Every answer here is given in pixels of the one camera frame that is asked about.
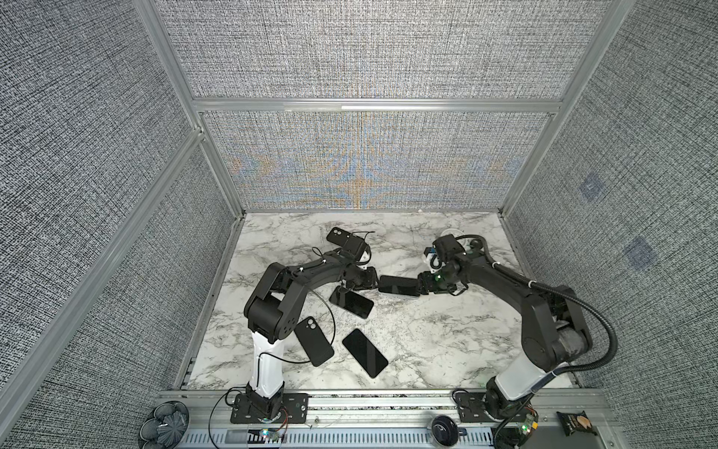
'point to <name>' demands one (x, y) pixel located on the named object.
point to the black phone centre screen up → (357, 303)
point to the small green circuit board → (270, 432)
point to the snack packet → (574, 422)
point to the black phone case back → (338, 237)
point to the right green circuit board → (529, 424)
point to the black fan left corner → (165, 427)
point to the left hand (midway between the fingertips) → (377, 286)
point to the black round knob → (445, 431)
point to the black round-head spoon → (476, 244)
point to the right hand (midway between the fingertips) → (425, 287)
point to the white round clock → (456, 233)
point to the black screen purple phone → (396, 284)
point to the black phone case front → (314, 342)
